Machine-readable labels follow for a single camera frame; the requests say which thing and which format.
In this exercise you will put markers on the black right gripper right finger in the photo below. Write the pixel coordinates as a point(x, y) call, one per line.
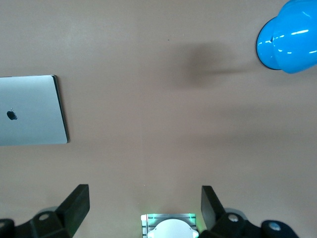
point(218, 223)

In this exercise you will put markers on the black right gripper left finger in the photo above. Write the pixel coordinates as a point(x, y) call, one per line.
point(64, 220)

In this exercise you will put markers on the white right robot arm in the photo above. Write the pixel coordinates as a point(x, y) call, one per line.
point(173, 229)

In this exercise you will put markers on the blue desk lamp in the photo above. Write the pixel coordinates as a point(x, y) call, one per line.
point(289, 37)

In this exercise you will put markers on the grey laptop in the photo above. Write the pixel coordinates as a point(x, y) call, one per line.
point(32, 109)

